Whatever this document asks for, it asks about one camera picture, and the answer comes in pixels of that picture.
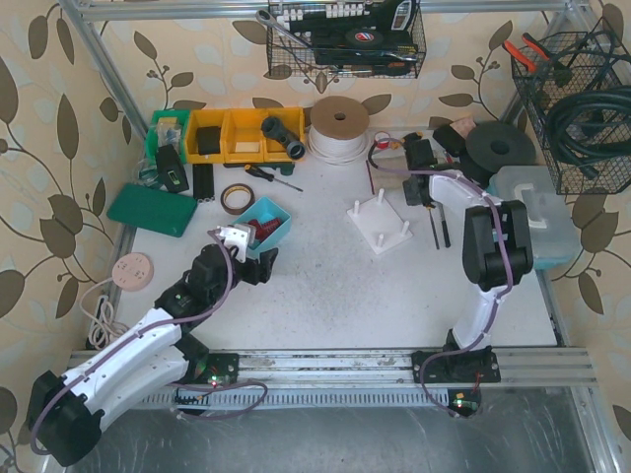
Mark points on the black rectangular block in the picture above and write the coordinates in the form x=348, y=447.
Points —
x=203, y=183

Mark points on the wire basket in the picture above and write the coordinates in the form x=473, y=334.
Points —
x=579, y=109
x=329, y=40

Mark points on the large red spring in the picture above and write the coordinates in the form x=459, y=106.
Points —
x=260, y=231

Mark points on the black green device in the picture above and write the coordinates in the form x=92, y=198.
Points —
x=170, y=169

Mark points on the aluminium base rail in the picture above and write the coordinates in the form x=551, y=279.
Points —
x=386, y=368

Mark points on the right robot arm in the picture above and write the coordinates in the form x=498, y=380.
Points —
x=496, y=253

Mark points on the top wire basket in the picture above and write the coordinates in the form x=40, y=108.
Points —
x=329, y=40

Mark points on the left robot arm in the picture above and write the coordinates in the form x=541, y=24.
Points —
x=69, y=413

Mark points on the orange handled pliers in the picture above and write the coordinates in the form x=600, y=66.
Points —
x=531, y=45

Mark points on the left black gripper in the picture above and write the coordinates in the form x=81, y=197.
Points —
x=259, y=266

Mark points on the black pipe fitting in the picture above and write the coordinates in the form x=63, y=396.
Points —
x=274, y=129

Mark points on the black handled hammer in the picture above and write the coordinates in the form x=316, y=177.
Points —
x=444, y=224

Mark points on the teal plastic tray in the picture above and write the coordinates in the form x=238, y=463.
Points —
x=264, y=210

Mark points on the yellow handled screwdriver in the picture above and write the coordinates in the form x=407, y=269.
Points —
x=408, y=138

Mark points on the white cord spool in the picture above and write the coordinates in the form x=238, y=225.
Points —
x=338, y=131

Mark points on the small red spring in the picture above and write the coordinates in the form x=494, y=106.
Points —
x=268, y=228

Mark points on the small yellow black screwdriver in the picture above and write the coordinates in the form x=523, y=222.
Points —
x=258, y=172

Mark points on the black disc spool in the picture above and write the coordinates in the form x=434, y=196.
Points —
x=493, y=145

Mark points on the green plastic lid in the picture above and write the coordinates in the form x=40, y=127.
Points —
x=152, y=210

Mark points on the white peg board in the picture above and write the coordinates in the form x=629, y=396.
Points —
x=378, y=223

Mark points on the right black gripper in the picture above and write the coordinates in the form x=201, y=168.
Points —
x=414, y=192

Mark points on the red white tape roll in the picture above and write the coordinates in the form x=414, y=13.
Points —
x=382, y=140

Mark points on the right wire basket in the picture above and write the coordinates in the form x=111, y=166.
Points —
x=579, y=109

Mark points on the black pouch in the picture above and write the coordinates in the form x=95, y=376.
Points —
x=449, y=139

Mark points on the teal clear storage box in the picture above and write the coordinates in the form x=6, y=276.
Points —
x=554, y=238

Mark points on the round beige power socket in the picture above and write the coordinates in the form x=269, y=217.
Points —
x=132, y=272

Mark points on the green parts bin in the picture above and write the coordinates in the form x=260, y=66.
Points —
x=167, y=127

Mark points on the yellow parts bin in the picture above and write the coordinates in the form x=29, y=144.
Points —
x=233, y=136

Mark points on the beige work glove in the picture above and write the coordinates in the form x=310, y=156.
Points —
x=380, y=179

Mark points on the yellow black handled file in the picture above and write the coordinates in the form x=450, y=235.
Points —
x=433, y=228

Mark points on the brown tape roll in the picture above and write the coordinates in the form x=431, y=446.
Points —
x=237, y=198

